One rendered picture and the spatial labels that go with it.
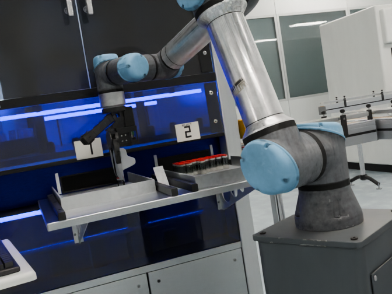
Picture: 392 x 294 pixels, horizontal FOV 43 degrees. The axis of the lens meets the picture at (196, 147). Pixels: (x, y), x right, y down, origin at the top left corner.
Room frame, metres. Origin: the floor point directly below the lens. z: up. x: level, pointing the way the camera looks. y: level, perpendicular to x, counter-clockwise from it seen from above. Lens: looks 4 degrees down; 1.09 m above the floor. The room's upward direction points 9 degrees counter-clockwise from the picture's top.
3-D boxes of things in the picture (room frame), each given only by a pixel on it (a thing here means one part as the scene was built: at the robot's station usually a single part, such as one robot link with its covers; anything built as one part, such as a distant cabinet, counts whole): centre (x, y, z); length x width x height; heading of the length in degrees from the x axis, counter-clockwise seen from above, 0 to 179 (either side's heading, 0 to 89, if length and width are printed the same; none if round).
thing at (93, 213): (1.50, 0.13, 0.87); 0.70 x 0.48 x 0.02; 110
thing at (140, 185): (1.51, 0.31, 0.90); 0.34 x 0.26 x 0.04; 20
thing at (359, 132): (2.05, -0.43, 0.92); 0.69 x 0.16 x 0.16; 110
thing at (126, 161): (1.45, 0.21, 0.97); 0.06 x 0.03 x 0.09; 110
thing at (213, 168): (1.62, -0.01, 0.90); 0.18 x 0.02 x 0.05; 109
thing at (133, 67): (1.41, 0.14, 1.23); 0.11 x 0.11 x 0.08; 41
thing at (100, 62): (1.47, 0.22, 1.23); 0.09 x 0.08 x 0.11; 41
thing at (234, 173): (1.51, -0.05, 0.90); 0.34 x 0.26 x 0.04; 19
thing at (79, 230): (1.40, 0.36, 0.80); 0.34 x 0.03 x 0.13; 20
